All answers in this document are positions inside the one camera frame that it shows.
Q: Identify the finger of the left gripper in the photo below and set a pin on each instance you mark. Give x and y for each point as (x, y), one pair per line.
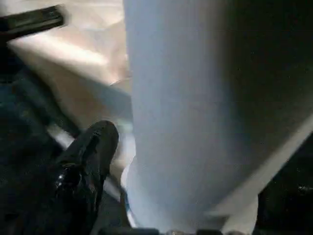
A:
(31, 20)

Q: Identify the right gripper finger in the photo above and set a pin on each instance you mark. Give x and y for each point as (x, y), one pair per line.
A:
(85, 176)

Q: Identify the white plastic table top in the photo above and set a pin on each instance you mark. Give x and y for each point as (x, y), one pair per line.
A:
(73, 61)

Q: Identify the white plastic table leg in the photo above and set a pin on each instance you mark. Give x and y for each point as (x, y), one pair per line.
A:
(195, 110)

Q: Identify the black table mat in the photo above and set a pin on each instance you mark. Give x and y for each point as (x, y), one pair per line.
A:
(19, 122)

